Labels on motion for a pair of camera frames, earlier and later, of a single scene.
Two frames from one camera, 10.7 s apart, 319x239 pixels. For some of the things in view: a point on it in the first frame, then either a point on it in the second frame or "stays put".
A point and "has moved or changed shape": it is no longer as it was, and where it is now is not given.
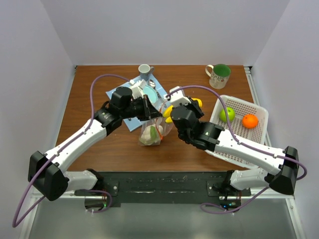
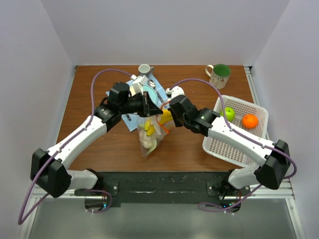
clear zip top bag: x=153 y=130 has moved or changed shape
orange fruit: x=250 y=121 stays put
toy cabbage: x=151 y=134 has moved or changed shape
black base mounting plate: x=168 y=187 stays put
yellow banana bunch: x=167 y=113 to x=166 y=117
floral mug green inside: x=219 y=74 stays put
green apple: x=231 y=114 stays put
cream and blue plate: x=151 y=93 stays put
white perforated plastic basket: x=241 y=108 stays put
